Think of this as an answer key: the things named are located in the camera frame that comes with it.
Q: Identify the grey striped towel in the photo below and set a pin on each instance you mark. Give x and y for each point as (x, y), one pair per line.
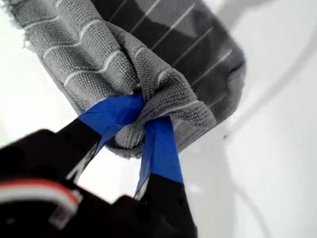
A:
(86, 62)

